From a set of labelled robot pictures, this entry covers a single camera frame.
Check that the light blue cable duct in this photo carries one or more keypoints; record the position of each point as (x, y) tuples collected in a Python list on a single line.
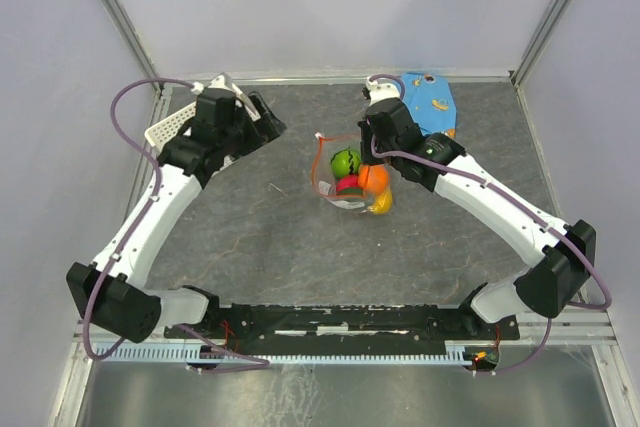
[(195, 353)]

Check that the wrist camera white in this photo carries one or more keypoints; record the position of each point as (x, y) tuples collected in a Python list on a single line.
[(220, 83), (380, 87)]

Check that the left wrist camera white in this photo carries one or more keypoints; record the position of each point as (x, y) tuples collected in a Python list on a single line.
[(220, 83)]

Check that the blue patterned cloth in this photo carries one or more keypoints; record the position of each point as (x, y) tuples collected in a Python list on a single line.
[(430, 101)]

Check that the clear zip top bag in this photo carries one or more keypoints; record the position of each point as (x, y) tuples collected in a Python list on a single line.
[(323, 180)]

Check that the yellow lemon toy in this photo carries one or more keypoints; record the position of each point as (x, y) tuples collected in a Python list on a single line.
[(382, 203)]

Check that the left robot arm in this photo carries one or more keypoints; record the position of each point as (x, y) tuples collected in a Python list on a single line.
[(195, 143)]

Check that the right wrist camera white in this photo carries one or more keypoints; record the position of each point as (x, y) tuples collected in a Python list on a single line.
[(380, 87)]

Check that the orange toy fruit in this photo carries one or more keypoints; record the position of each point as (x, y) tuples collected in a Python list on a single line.
[(374, 179)]

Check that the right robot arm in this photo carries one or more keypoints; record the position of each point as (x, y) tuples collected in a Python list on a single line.
[(559, 257)]

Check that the green watermelon toy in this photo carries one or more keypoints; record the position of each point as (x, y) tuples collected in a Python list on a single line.
[(345, 162)]

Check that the white plastic basket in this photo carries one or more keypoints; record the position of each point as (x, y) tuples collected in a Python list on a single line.
[(158, 134)]

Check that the aluminium frame rail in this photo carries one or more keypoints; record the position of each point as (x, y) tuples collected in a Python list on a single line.
[(595, 329)]

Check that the red apple toy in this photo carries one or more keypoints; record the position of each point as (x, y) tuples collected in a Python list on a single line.
[(347, 181)]

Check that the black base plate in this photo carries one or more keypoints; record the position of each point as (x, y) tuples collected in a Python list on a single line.
[(376, 345)]

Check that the dark green avocado toy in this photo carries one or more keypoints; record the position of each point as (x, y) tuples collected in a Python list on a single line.
[(351, 192)]

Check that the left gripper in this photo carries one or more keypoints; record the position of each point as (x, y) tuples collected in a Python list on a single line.
[(262, 130)]

